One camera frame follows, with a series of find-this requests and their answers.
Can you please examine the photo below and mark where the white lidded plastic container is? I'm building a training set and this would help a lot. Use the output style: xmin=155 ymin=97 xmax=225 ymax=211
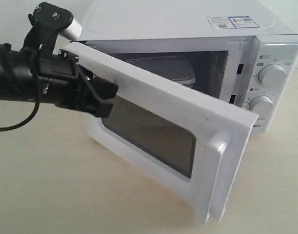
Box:
xmin=125 ymin=56 xmax=196 ymax=88

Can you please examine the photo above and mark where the white control knob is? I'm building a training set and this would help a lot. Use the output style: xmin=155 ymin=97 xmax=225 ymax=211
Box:
xmin=249 ymin=96 xmax=274 ymax=116
xmin=258 ymin=64 xmax=287 ymax=87

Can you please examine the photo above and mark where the white microwave oven body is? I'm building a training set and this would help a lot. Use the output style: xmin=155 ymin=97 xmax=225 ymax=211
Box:
xmin=79 ymin=0 xmax=298 ymax=133

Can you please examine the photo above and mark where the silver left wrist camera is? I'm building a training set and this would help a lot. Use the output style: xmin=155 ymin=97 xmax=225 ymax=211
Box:
xmin=22 ymin=1 xmax=82 ymax=59

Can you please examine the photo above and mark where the lower white control knob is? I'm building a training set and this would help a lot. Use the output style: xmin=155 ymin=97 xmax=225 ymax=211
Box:
xmin=249 ymin=96 xmax=274 ymax=116

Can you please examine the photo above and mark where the white microwave door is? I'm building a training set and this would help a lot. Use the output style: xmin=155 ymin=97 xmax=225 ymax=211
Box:
xmin=64 ymin=42 xmax=258 ymax=215

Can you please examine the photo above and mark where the upper white control knob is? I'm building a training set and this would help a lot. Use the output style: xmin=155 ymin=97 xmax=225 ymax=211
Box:
xmin=258 ymin=64 xmax=287 ymax=87

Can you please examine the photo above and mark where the blue white info sticker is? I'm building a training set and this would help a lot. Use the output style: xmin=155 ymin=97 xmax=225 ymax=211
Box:
xmin=207 ymin=16 xmax=259 ymax=30

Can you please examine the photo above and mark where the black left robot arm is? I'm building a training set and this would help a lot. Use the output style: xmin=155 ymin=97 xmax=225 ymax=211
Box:
xmin=0 ymin=43 xmax=118 ymax=117

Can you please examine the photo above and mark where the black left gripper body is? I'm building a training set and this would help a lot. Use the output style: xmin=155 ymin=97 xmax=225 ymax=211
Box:
xmin=38 ymin=50 xmax=100 ymax=115

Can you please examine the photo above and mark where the black left camera cable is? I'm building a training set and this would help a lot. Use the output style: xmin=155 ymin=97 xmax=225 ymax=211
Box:
xmin=0 ymin=43 xmax=42 ymax=133

